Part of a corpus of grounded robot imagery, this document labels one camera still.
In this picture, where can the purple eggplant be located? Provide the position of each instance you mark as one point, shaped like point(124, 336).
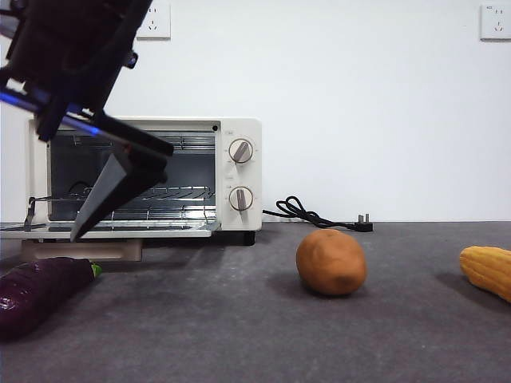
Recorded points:
point(36, 291)

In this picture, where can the brown potato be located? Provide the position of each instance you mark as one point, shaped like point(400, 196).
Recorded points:
point(330, 263)

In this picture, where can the white wall socket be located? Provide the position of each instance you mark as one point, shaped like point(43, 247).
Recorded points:
point(157, 22)
point(497, 22)

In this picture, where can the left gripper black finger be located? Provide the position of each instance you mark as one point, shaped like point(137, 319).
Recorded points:
point(120, 187)

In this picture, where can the yellow corn cob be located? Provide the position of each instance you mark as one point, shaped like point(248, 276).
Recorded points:
point(487, 267)

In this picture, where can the white Toshiba toaster oven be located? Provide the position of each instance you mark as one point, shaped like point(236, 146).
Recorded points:
point(255, 179)

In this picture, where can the beige oven knob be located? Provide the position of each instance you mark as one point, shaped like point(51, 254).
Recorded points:
point(241, 151)
point(241, 198)

